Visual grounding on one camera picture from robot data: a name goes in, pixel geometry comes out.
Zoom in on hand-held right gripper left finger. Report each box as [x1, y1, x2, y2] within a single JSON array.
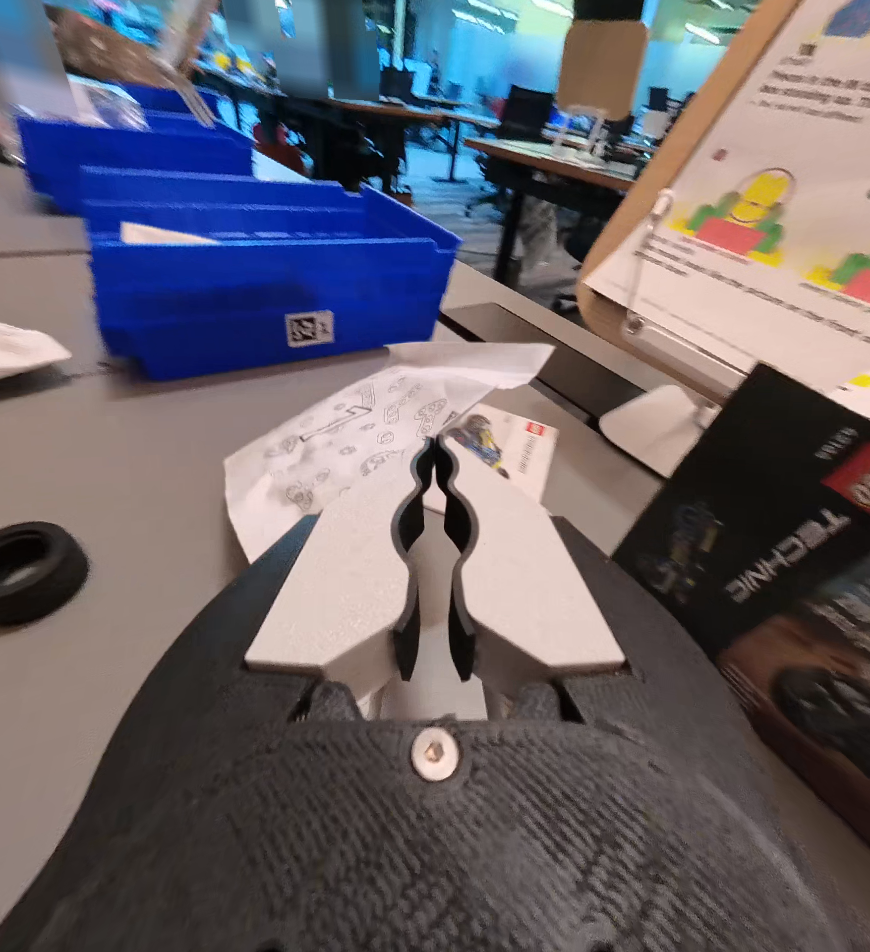
[[243, 437, 437, 718]]

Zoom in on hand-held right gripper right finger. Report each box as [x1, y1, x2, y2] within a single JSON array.
[[435, 435, 628, 716]]

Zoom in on instruction booklet with car cover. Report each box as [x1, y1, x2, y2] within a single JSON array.
[[423, 408, 559, 514]]

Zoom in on white printed paper bag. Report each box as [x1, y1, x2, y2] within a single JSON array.
[[224, 342, 556, 564], [0, 311, 73, 390]]

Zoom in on black toy car set box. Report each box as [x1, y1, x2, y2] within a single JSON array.
[[612, 363, 870, 879]]

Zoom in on white board stand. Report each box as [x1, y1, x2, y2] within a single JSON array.
[[598, 186, 766, 478]]

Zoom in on blue plastic bin with label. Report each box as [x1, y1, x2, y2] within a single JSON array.
[[81, 167, 463, 382]]

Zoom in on white paper slip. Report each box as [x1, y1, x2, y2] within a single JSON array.
[[118, 222, 222, 246]]

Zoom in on wooden top office desk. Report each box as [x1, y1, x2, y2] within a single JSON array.
[[464, 136, 659, 287]]

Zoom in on clear acrylic stand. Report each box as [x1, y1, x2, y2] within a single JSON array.
[[550, 104, 618, 161]]

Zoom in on wooden display board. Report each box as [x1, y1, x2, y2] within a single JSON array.
[[576, 0, 808, 351]]

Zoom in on black office chair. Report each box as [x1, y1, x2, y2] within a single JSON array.
[[468, 85, 555, 220]]

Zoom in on long office desk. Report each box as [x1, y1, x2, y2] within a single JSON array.
[[279, 93, 503, 194]]

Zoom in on printed instruction poster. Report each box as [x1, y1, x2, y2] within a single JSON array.
[[583, 0, 870, 395]]

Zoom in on brown cardboard sign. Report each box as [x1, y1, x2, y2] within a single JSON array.
[[558, 15, 650, 123]]

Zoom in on clear plastic bag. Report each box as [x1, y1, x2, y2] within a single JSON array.
[[70, 80, 152, 133]]

